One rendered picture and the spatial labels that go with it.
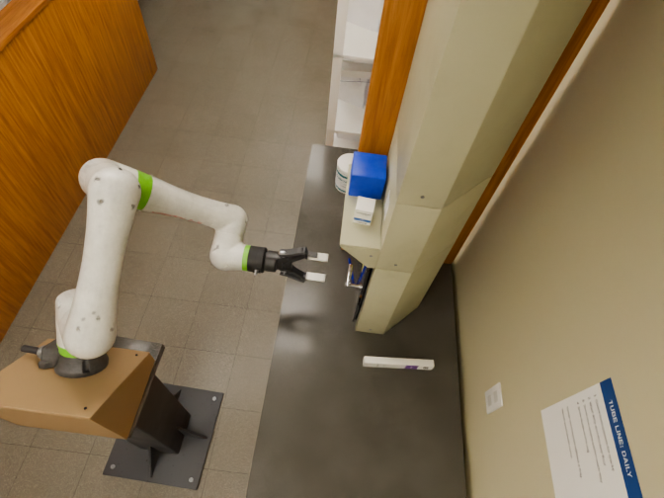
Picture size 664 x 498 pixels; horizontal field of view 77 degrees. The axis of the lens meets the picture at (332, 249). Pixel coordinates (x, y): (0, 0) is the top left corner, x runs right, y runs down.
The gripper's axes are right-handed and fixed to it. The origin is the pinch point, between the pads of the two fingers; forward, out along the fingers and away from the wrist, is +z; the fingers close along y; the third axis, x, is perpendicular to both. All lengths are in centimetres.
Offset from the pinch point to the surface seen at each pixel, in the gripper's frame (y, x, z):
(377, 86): 57, 26, 8
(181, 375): -120, -10, -73
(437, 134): 73, -11, 19
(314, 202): -26, 51, -8
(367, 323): -17.5, -10.8, 18.8
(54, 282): -120, 37, -168
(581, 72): 69, 25, 58
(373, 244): 31.2, -9.4, 12.9
